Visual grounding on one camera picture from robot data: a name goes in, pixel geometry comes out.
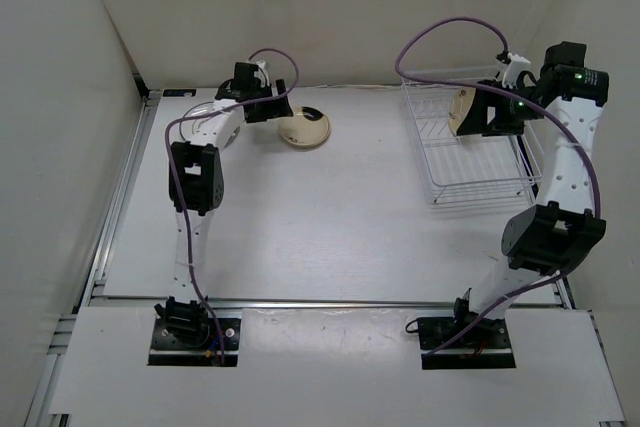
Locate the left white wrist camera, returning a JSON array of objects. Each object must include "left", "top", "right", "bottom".
[{"left": 254, "top": 60, "right": 271, "bottom": 88}]

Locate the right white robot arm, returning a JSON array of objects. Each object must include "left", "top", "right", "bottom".
[{"left": 449, "top": 41, "right": 609, "bottom": 347}]

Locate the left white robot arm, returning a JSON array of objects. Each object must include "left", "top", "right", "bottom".
[{"left": 155, "top": 60, "right": 293, "bottom": 347}]

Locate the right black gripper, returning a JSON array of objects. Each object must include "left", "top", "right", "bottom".
[{"left": 456, "top": 80, "right": 546, "bottom": 137}]

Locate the cream plate with dark mark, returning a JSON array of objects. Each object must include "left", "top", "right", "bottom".
[{"left": 277, "top": 106, "right": 331, "bottom": 150}]

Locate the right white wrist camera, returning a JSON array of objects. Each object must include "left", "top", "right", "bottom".
[{"left": 496, "top": 52, "right": 531, "bottom": 88}]

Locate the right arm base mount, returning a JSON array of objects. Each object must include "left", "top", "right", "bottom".
[{"left": 405, "top": 317, "right": 516, "bottom": 371}]

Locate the cream plate with red seal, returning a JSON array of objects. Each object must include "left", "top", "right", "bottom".
[{"left": 448, "top": 88, "right": 476, "bottom": 137}]

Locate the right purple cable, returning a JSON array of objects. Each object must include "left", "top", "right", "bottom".
[{"left": 395, "top": 16, "right": 601, "bottom": 362}]

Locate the purple cable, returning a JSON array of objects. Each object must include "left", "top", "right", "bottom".
[
  {"left": 395, "top": 16, "right": 601, "bottom": 362},
  {"left": 165, "top": 48, "right": 300, "bottom": 367}
]

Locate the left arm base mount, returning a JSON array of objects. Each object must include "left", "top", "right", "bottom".
[{"left": 147, "top": 317, "right": 242, "bottom": 368}]

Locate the black label sticker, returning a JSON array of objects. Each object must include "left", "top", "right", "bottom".
[{"left": 163, "top": 89, "right": 197, "bottom": 98}]

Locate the white wire dish rack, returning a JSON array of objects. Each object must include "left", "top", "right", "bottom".
[{"left": 402, "top": 79, "right": 542, "bottom": 204}]

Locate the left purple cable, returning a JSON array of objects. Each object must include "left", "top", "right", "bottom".
[{"left": 165, "top": 48, "right": 300, "bottom": 367}]

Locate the white front board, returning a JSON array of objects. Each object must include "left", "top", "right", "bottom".
[{"left": 50, "top": 307, "right": 624, "bottom": 426}]

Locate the white green-rimmed plate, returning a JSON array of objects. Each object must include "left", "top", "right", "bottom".
[{"left": 178, "top": 99, "right": 244, "bottom": 150}]

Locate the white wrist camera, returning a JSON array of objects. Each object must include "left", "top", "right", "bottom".
[
  {"left": 254, "top": 60, "right": 271, "bottom": 88},
  {"left": 496, "top": 52, "right": 531, "bottom": 88}
]

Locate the aluminium frame rail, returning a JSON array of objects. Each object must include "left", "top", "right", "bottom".
[{"left": 88, "top": 296, "right": 453, "bottom": 311}]

